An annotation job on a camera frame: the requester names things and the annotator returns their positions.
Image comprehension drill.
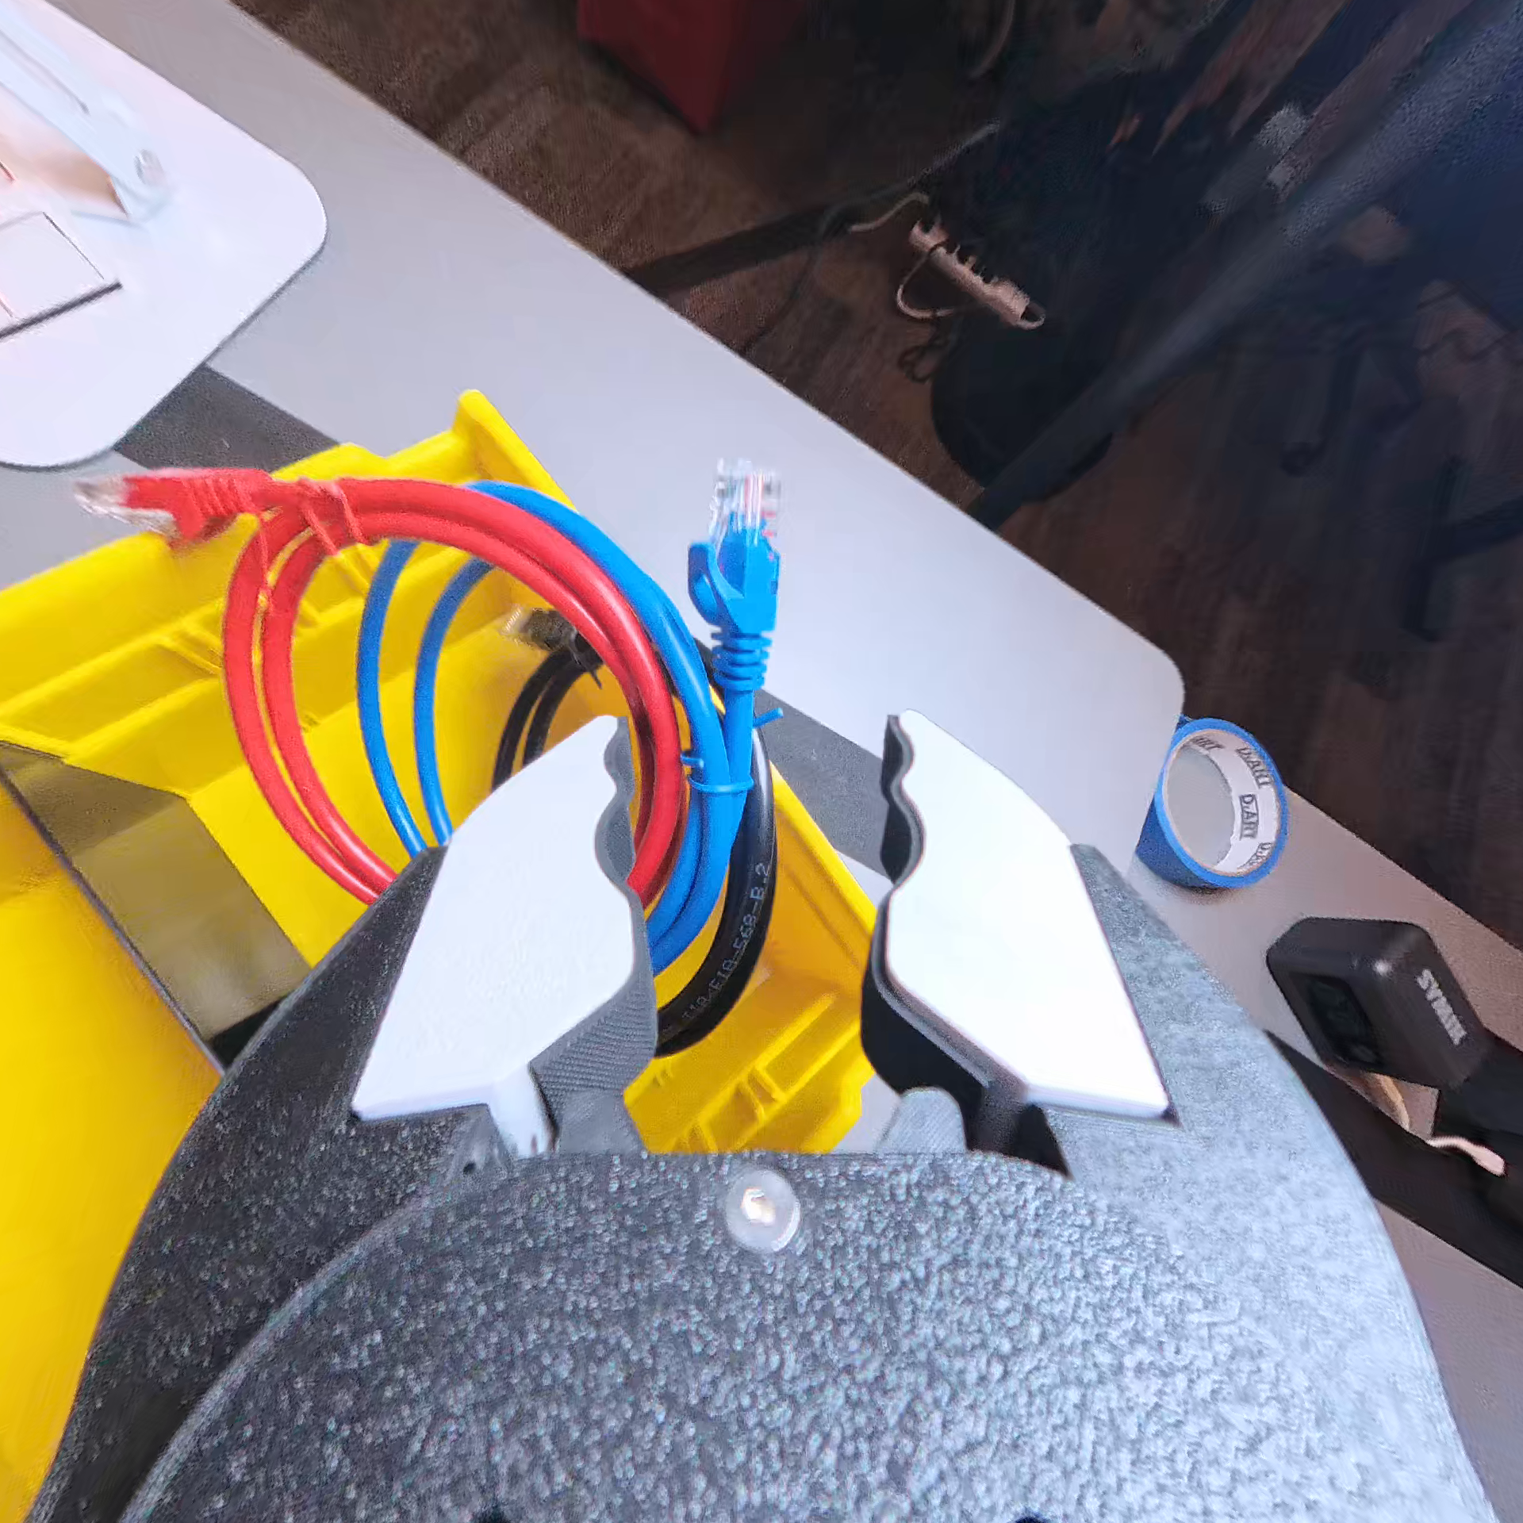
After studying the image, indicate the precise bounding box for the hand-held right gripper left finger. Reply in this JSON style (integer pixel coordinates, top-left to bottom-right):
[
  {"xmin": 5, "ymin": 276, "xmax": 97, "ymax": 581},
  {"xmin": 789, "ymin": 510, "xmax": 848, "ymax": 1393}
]
[{"xmin": 352, "ymin": 715, "xmax": 660, "ymax": 1160}]

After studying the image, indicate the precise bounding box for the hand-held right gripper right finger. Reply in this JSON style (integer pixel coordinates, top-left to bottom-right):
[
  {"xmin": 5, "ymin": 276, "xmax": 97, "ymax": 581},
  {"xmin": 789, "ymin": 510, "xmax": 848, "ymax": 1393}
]
[{"xmin": 860, "ymin": 710, "xmax": 1171, "ymax": 1173}]

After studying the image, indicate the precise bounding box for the black network switch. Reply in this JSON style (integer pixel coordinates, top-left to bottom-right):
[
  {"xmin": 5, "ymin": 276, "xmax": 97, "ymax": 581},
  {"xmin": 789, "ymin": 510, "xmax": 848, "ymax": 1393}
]
[{"xmin": 1264, "ymin": 916, "xmax": 1491, "ymax": 1090}]

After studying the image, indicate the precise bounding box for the blue ethernet cable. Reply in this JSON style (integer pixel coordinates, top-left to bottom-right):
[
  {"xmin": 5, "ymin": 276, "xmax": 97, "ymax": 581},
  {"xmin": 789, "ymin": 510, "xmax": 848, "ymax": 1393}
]
[{"xmin": 358, "ymin": 458, "xmax": 787, "ymax": 975}]

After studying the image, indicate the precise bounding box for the yellow plastic bin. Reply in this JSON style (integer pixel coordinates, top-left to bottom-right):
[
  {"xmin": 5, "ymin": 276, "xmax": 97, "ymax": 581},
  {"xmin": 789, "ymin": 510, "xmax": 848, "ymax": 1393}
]
[{"xmin": 0, "ymin": 390, "xmax": 879, "ymax": 1493}]

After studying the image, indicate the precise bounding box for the blue tape roll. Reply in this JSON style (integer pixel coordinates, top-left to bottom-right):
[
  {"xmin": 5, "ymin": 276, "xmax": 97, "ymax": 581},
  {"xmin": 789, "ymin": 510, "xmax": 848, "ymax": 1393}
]
[{"xmin": 1134, "ymin": 715, "xmax": 1291, "ymax": 892}]

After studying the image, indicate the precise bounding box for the white power strip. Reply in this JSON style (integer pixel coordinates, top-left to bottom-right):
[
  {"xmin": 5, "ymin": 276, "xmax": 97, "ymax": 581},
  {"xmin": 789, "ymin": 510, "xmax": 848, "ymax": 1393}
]
[{"xmin": 895, "ymin": 214, "xmax": 1049, "ymax": 330}]

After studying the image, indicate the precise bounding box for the clipboard with metal clip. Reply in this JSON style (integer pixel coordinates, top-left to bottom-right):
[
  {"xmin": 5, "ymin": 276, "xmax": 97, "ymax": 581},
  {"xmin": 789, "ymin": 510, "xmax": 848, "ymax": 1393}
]
[{"xmin": 0, "ymin": 0, "xmax": 329, "ymax": 469}]

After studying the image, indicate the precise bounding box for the red box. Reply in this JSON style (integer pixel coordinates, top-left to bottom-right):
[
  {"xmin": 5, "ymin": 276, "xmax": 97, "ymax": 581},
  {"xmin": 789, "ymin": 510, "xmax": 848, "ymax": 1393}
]
[{"xmin": 577, "ymin": 0, "xmax": 812, "ymax": 133}]

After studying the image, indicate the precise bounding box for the black ethernet cable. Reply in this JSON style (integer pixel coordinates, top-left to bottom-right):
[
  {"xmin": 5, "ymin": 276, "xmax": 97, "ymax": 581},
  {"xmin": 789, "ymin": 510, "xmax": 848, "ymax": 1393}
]
[{"xmin": 493, "ymin": 610, "xmax": 780, "ymax": 1059}]

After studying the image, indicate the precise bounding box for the red ethernet cable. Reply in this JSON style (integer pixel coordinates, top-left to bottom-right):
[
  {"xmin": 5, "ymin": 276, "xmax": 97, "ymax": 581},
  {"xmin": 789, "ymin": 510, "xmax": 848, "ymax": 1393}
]
[{"xmin": 74, "ymin": 466, "xmax": 693, "ymax": 909}]

